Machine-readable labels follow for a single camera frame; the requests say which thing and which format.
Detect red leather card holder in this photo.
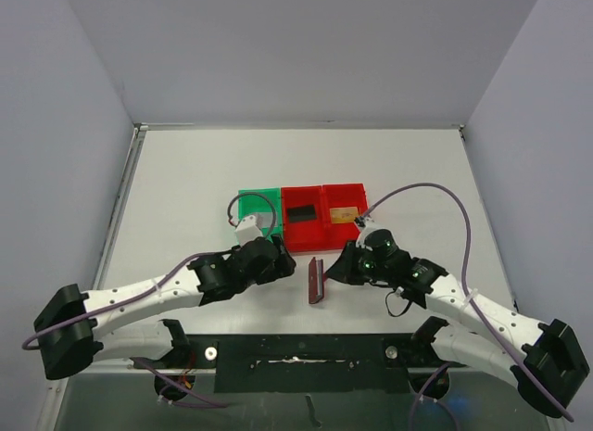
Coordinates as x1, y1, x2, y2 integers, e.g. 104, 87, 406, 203
308, 257, 325, 305

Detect red bin with black card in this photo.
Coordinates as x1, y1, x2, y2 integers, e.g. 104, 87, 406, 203
281, 185, 325, 253

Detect green plastic bin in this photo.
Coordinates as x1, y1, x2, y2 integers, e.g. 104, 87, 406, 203
238, 187, 284, 237

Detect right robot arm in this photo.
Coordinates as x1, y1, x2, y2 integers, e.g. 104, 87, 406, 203
325, 229, 590, 418

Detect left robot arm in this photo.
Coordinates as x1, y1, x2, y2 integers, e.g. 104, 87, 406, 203
23, 235, 297, 380

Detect silver credit card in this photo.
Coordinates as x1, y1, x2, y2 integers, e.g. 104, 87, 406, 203
256, 211, 282, 229

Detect gold credit card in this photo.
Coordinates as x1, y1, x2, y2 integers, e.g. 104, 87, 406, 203
329, 206, 360, 224

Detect black credit card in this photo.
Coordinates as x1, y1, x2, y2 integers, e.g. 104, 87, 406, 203
286, 205, 318, 223

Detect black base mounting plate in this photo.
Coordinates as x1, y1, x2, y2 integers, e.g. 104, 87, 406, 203
133, 333, 467, 395

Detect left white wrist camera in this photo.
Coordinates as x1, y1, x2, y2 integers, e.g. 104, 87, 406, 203
234, 214, 263, 247

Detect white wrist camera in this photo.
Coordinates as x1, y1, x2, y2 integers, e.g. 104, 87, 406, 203
355, 216, 380, 242
234, 214, 263, 247

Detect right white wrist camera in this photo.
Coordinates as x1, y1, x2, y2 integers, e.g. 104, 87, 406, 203
355, 216, 380, 242

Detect aluminium front rail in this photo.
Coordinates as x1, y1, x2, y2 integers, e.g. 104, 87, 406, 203
45, 359, 133, 391

